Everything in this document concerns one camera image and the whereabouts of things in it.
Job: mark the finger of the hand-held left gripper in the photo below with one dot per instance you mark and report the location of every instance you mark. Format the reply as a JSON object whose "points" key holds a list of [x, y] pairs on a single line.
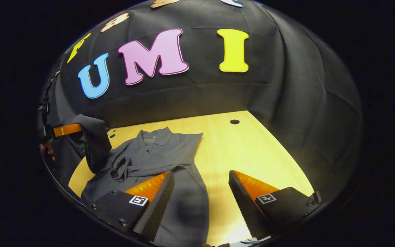
{"points": [[67, 130]]}

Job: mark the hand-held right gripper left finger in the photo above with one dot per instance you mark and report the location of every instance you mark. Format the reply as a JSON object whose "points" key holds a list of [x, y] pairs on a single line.
{"points": [[158, 206]]}

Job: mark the grey polo shirt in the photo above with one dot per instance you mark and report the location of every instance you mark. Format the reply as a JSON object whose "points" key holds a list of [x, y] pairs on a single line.
{"points": [[156, 151]]}

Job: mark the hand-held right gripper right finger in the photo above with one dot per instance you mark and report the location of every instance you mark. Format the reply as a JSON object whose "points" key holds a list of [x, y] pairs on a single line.
{"points": [[242, 206]]}

